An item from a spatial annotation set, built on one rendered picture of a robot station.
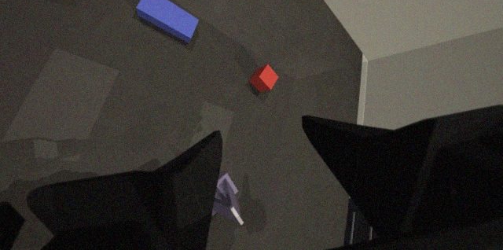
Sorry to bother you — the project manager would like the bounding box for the blue rectangular block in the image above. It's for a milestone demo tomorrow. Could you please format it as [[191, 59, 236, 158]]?
[[136, 0, 199, 43]]

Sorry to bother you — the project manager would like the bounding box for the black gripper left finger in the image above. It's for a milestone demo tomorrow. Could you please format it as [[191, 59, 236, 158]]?
[[27, 131, 222, 250]]

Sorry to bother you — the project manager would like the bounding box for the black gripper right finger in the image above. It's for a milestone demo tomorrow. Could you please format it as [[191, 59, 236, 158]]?
[[302, 105, 503, 237]]

